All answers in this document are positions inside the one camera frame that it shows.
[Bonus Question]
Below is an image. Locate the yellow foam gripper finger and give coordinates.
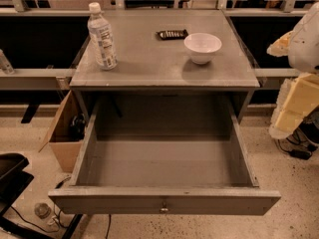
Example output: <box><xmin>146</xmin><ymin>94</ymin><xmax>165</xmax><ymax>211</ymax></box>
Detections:
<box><xmin>269</xmin><ymin>73</ymin><xmax>319</xmax><ymax>139</ymax></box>
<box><xmin>266</xmin><ymin>31</ymin><xmax>293</xmax><ymax>57</ymax></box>

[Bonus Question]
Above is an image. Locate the white ceramic bowl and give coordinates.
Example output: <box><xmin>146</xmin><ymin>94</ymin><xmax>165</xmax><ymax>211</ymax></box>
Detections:
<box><xmin>183</xmin><ymin>33</ymin><xmax>222</xmax><ymax>65</ymax></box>

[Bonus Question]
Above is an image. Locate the grey wooden cabinet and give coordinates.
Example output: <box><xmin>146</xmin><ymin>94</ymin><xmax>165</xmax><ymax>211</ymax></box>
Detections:
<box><xmin>69</xmin><ymin>9</ymin><xmax>261</xmax><ymax>124</ymax></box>

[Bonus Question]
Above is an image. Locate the clear plastic water bottle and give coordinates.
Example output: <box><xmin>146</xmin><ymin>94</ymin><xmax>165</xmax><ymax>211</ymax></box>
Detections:
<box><xmin>88</xmin><ymin>2</ymin><xmax>118</xmax><ymax>71</ymax></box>

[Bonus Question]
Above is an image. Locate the open grey top drawer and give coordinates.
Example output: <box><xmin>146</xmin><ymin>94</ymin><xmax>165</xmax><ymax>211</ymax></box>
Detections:
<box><xmin>49</xmin><ymin>95</ymin><xmax>281</xmax><ymax>215</ymax></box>

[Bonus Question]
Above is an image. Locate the black power adapter cable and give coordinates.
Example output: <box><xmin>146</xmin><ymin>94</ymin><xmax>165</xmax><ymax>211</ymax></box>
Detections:
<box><xmin>275</xmin><ymin>110</ymin><xmax>319</xmax><ymax>161</ymax></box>

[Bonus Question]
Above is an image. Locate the clear round floor object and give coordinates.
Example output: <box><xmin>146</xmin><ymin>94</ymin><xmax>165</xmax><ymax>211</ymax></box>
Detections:
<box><xmin>34</xmin><ymin>202</ymin><xmax>52</xmax><ymax>219</ymax></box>

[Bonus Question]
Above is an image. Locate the brown cardboard box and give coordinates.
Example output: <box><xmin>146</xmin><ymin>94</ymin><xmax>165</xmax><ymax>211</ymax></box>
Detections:
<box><xmin>39</xmin><ymin>91</ymin><xmax>82</xmax><ymax>172</ymax></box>

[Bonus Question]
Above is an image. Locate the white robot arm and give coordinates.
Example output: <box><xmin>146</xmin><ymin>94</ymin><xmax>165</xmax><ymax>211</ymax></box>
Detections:
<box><xmin>267</xmin><ymin>3</ymin><xmax>319</xmax><ymax>139</ymax></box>

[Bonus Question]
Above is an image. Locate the black chair base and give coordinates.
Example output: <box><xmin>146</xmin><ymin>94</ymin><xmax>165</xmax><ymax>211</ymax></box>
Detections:
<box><xmin>0</xmin><ymin>153</ymin><xmax>34</xmax><ymax>216</ymax></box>

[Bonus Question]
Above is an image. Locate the brass drawer knob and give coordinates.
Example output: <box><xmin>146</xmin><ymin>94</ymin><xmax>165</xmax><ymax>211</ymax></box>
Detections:
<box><xmin>159</xmin><ymin>201</ymin><xmax>169</xmax><ymax>214</ymax></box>

